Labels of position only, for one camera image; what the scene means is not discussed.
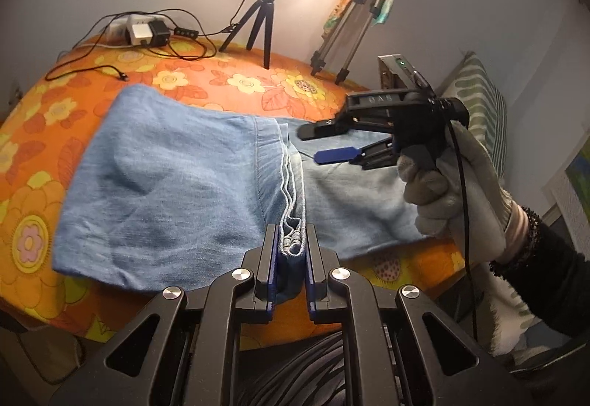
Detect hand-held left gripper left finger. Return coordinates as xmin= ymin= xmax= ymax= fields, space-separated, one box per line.
xmin=48 ymin=224 xmax=280 ymax=406

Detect black power adapter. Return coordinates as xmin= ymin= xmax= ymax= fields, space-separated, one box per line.
xmin=150 ymin=21 xmax=173 ymax=48

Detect black white striped cloth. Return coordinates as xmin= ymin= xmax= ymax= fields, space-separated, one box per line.
xmin=237 ymin=332 xmax=397 ymax=406

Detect light blue denim pants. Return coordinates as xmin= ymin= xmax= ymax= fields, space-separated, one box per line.
xmin=52 ymin=84 xmax=443 ymax=301

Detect white power adapter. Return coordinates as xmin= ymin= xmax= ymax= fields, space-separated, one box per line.
xmin=130 ymin=22 xmax=153 ymax=44

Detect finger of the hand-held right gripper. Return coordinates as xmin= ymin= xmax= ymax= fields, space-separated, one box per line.
xmin=297 ymin=110 xmax=396 ymax=140
xmin=314 ymin=137 xmax=399 ymax=171

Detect white power strip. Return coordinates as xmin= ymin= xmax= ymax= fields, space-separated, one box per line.
xmin=102 ymin=16 xmax=139 ymax=46

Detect green striped pillow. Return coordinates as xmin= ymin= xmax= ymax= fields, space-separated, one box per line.
xmin=440 ymin=52 xmax=547 ymax=358

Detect small black tripod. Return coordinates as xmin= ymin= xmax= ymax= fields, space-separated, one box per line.
xmin=219 ymin=0 xmax=283 ymax=69

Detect person's right hand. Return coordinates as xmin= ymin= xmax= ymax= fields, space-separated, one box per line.
xmin=397 ymin=122 xmax=514 ymax=264

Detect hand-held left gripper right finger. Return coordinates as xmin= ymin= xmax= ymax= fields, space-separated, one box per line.
xmin=305 ymin=224 xmax=531 ymax=406

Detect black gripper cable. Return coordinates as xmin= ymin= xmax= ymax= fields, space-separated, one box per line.
xmin=415 ymin=69 xmax=480 ymax=342

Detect large silver tripod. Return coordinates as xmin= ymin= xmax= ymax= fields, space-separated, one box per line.
xmin=310 ymin=0 xmax=411 ymax=86

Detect orange floral bed sheet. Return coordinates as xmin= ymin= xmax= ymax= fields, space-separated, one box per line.
xmin=0 ymin=35 xmax=466 ymax=351

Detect person's right forearm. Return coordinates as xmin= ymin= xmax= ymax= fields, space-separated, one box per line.
xmin=489 ymin=203 xmax=590 ymax=337

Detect framed picture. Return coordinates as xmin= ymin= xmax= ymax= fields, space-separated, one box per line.
xmin=541 ymin=125 xmax=590 ymax=222

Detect black loose cable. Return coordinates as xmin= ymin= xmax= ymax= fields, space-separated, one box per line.
xmin=46 ymin=64 xmax=130 ymax=82

